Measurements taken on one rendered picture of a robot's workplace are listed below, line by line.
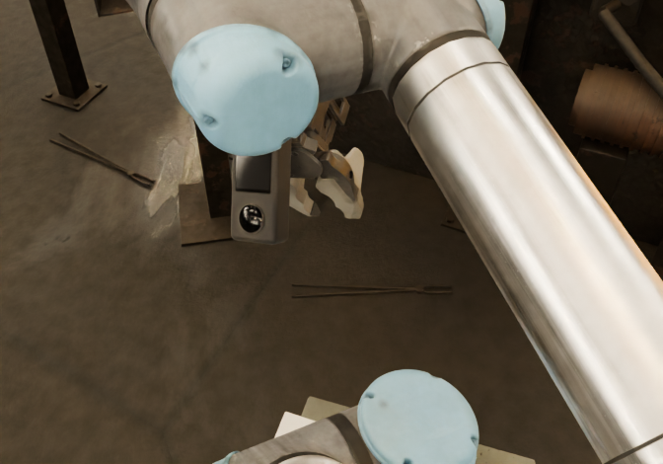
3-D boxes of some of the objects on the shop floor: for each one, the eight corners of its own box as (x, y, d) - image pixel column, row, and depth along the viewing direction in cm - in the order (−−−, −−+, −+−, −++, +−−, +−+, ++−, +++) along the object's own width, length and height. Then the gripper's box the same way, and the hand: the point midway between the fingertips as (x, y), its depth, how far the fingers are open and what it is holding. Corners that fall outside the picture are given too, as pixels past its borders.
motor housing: (532, 253, 162) (593, 44, 124) (633, 284, 156) (730, 76, 118) (517, 294, 154) (578, 85, 116) (624, 330, 148) (725, 120, 110)
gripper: (325, 19, 58) (404, 163, 75) (208, 29, 63) (306, 162, 80) (296, 107, 54) (385, 237, 71) (174, 110, 60) (283, 230, 76)
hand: (331, 215), depth 73 cm, fingers open, 4 cm apart
